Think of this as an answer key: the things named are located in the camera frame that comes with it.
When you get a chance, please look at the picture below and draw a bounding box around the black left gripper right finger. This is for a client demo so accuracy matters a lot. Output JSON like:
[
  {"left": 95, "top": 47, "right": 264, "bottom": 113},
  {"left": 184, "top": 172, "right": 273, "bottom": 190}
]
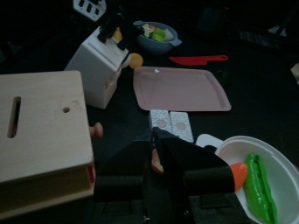
[{"left": 152, "top": 127, "right": 250, "bottom": 224}]

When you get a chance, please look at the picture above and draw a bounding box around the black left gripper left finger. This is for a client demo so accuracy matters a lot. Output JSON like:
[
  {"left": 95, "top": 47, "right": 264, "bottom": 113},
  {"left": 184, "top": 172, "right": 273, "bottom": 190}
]
[{"left": 91, "top": 139, "right": 154, "bottom": 224}]

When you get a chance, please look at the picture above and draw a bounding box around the white toy pot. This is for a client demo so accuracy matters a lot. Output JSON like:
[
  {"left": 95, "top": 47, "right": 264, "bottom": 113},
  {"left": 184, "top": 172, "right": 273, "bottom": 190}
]
[{"left": 194, "top": 133, "right": 299, "bottom": 224}]

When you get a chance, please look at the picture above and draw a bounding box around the orange toy carrot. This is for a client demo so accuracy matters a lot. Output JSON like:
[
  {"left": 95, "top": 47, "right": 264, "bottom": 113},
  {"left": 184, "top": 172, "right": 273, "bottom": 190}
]
[{"left": 228, "top": 162, "right": 248, "bottom": 193}]

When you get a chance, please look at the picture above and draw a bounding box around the white speckled block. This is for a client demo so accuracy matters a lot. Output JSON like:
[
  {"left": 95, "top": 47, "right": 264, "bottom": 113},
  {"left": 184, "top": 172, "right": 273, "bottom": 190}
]
[
  {"left": 169, "top": 110, "right": 194, "bottom": 144},
  {"left": 148, "top": 108, "right": 173, "bottom": 134}
]

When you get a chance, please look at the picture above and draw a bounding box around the green toy pea pod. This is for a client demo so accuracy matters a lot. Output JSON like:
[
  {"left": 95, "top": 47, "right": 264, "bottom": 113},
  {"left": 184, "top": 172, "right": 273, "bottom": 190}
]
[{"left": 241, "top": 153, "right": 278, "bottom": 224}]

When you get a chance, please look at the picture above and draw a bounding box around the wooden box with red drawer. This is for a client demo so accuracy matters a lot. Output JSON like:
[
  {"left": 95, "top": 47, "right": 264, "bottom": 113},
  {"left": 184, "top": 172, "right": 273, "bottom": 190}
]
[{"left": 0, "top": 70, "right": 105, "bottom": 221}]

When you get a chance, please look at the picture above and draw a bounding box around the wooden cutting board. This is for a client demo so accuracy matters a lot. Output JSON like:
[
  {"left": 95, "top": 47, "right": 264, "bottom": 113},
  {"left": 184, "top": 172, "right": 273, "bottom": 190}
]
[{"left": 132, "top": 66, "right": 232, "bottom": 113}]

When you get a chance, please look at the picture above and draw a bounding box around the red toy knife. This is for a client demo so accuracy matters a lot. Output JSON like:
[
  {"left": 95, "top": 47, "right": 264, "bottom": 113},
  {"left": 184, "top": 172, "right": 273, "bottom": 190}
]
[{"left": 166, "top": 54, "right": 229, "bottom": 67}]

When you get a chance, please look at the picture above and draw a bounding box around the white knife block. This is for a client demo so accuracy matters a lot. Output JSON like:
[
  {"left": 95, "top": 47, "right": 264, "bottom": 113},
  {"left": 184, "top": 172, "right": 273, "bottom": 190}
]
[{"left": 62, "top": 26, "right": 129, "bottom": 110}]

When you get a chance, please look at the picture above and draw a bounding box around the orange toy fruit slice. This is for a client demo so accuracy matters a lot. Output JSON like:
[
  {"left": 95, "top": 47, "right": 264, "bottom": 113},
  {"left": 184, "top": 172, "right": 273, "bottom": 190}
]
[{"left": 126, "top": 52, "right": 145, "bottom": 70}]

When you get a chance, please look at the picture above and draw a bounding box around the beige toy piece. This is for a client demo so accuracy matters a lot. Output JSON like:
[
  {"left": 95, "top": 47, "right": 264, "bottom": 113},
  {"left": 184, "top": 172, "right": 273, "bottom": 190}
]
[{"left": 289, "top": 63, "right": 299, "bottom": 86}]

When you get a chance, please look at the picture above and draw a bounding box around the grey toy bowl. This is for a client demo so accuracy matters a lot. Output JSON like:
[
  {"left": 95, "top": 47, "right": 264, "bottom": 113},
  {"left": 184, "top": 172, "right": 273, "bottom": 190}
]
[{"left": 132, "top": 20, "right": 182, "bottom": 56}]

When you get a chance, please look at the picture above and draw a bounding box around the green toy lettuce piece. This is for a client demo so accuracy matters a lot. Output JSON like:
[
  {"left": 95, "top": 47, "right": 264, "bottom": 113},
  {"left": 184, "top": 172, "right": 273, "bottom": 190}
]
[{"left": 150, "top": 28, "right": 166, "bottom": 42}]

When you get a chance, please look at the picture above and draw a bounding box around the yellow toy banana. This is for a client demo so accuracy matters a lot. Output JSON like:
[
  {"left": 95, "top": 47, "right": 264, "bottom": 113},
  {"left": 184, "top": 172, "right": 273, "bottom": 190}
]
[{"left": 112, "top": 27, "right": 124, "bottom": 44}]

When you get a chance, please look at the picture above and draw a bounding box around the white toy vegetable piece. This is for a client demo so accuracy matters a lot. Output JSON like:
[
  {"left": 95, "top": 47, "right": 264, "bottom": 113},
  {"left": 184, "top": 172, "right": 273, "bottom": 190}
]
[{"left": 140, "top": 24, "right": 154, "bottom": 39}]

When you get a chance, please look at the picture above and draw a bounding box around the white rack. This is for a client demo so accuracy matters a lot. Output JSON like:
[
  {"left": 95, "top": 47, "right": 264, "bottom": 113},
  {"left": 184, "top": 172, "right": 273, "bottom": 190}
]
[{"left": 71, "top": 0, "right": 108, "bottom": 22}]

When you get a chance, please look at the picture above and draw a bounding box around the black knife handle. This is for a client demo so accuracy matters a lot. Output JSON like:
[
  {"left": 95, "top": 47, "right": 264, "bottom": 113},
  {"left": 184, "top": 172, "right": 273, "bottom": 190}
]
[
  {"left": 95, "top": 16, "right": 118, "bottom": 44},
  {"left": 116, "top": 17, "right": 142, "bottom": 51}
]

